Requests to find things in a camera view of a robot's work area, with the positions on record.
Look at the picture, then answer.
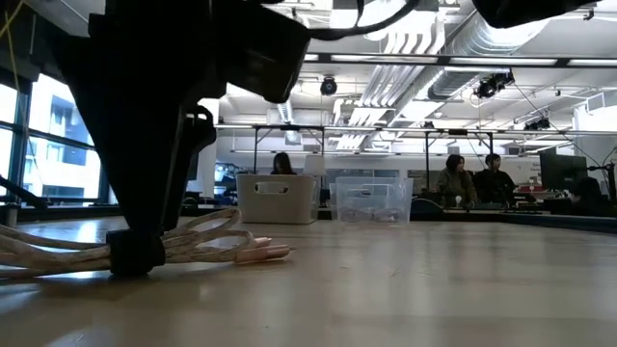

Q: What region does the black metal workstation frame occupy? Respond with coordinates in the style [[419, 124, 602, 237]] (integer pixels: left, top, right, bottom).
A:
[[423, 128, 496, 203], [253, 123, 327, 174]]

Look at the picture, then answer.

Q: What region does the white lampshade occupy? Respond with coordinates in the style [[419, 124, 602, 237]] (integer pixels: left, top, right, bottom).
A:
[[303, 153, 327, 177]]

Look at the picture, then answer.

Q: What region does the window with dark frame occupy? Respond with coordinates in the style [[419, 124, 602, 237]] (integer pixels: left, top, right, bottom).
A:
[[0, 71, 117, 206]]

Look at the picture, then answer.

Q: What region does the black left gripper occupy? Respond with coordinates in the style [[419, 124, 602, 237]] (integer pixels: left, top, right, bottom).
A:
[[52, 0, 264, 233]]

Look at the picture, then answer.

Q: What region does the person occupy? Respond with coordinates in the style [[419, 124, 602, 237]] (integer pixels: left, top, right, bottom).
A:
[[436, 153, 478, 207], [474, 152, 517, 204], [270, 151, 296, 175]]

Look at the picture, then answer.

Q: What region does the beige braided cable black strap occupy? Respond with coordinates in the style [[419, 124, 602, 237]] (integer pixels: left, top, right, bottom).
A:
[[0, 207, 296, 280]]

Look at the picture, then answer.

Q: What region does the black computer monitor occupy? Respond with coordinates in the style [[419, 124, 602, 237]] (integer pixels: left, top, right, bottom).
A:
[[539, 152, 590, 193]]

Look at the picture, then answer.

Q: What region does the grey white braided USB cable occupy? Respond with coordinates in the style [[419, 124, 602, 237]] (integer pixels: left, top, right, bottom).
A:
[[374, 207, 405, 224]]

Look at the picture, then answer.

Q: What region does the silver ventilation duct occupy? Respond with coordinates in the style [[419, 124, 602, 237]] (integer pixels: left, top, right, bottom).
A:
[[426, 9, 563, 100]]

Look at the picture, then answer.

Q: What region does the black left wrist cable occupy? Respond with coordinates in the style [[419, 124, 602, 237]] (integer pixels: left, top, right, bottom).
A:
[[308, 0, 421, 42]]

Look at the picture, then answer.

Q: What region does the clear plastic bin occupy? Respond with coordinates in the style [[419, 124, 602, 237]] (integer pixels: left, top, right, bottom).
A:
[[335, 176, 415, 226]]

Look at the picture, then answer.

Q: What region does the white opaque plastic bin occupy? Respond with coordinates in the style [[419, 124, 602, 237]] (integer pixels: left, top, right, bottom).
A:
[[235, 173, 318, 226]]

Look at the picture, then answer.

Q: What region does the dark chair back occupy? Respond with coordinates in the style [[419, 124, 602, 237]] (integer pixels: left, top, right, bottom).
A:
[[410, 198, 444, 217]]

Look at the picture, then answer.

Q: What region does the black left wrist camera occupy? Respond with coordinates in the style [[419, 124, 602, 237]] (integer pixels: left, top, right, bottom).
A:
[[216, 2, 312, 105]]

